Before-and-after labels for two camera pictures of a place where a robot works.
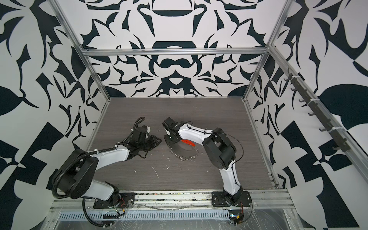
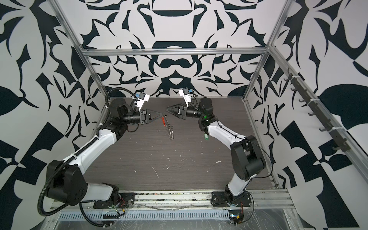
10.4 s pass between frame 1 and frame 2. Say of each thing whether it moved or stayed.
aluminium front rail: stayed
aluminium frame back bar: stayed
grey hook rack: stayed
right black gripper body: moved
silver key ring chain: moved
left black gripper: moved
